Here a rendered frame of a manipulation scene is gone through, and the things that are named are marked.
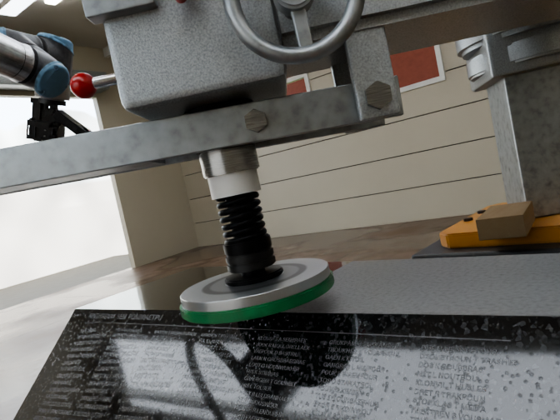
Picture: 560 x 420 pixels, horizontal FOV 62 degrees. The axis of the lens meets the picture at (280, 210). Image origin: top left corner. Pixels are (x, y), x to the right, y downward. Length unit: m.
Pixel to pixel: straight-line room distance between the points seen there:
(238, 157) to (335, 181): 7.10
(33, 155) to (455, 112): 6.53
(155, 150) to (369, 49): 0.29
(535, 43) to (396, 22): 0.76
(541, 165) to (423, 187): 5.81
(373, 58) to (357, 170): 6.93
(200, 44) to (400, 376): 0.44
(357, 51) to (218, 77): 0.17
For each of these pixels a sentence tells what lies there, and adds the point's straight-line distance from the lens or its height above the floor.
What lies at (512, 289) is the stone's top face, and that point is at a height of 0.83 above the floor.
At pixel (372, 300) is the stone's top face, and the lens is 0.66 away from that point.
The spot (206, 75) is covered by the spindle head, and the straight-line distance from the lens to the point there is 0.57.
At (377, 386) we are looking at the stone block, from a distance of 0.57.
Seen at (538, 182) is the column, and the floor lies 0.87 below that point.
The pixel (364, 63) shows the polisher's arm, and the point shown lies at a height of 1.13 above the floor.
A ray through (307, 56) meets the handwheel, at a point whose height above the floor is 1.13.
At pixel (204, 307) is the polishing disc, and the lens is 0.60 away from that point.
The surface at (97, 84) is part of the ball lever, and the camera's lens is 0.64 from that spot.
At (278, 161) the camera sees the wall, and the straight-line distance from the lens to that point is 8.27.
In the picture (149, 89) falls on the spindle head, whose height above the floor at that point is 1.15.
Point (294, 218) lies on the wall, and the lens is 8.25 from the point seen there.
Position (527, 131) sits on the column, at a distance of 1.37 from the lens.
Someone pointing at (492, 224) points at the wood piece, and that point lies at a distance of 1.17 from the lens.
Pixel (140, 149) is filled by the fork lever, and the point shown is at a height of 1.09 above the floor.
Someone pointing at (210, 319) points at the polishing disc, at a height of 0.86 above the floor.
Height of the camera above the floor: 1.01
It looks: 4 degrees down
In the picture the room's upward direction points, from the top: 12 degrees counter-clockwise
